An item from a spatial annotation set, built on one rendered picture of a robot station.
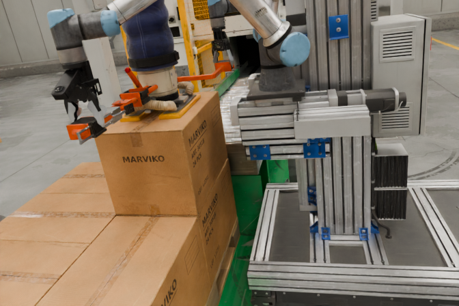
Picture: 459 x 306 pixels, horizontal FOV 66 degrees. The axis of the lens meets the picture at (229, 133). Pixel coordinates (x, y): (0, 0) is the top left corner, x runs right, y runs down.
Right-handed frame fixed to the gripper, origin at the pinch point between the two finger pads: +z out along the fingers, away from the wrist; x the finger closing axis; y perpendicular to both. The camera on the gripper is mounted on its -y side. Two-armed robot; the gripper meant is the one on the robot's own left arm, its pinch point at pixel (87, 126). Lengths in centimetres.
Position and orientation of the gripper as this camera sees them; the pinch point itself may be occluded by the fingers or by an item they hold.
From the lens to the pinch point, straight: 121.8
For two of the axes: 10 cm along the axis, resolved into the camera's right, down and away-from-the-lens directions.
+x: -9.7, 0.6, 2.4
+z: 1.4, 9.3, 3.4
